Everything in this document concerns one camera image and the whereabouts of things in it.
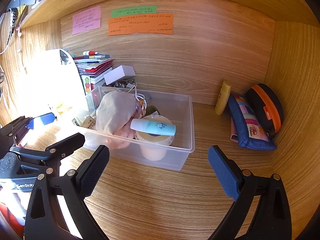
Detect cream jar with lid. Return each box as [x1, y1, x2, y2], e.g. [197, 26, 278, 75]
[134, 114, 175, 162]

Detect white hanging cable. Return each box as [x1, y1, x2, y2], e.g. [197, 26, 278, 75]
[0, 0, 23, 55]

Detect small white box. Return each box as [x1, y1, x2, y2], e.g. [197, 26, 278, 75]
[104, 65, 136, 86]

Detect white teal lotion tube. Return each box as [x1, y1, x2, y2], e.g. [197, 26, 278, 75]
[130, 119, 176, 136]

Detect pink sticky note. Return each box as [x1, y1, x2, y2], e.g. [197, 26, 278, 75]
[72, 5, 101, 35]

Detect orange sticky note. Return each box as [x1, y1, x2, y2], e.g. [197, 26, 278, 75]
[108, 13, 174, 36]

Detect green spray bottle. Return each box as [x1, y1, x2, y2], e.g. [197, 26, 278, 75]
[145, 105, 160, 116]

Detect blue patchwork pencil case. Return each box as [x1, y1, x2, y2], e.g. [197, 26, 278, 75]
[227, 94, 277, 151]

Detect white cloth pouch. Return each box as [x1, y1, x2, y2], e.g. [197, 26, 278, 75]
[95, 90, 137, 135]

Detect clear plastic storage bin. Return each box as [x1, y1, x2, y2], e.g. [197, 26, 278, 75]
[72, 87, 195, 171]

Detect black orange round case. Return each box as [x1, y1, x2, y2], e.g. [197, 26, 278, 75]
[245, 83, 284, 138]

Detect white bowl of trinkets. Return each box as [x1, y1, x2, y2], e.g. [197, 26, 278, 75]
[108, 78, 136, 88]

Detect fruit pattern box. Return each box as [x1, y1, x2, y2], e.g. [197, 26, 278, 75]
[81, 75, 91, 95]

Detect green sticky note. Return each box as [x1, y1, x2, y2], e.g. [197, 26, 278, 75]
[111, 5, 157, 18]

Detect pink wallet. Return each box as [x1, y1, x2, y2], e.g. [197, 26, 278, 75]
[230, 119, 238, 142]

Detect stack of books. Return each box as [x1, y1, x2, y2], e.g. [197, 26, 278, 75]
[72, 51, 114, 84]

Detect yellow cosmetic tube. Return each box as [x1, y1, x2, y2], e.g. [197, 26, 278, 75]
[215, 80, 232, 115]

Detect pink rope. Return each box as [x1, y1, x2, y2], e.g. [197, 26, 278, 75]
[105, 125, 137, 151]

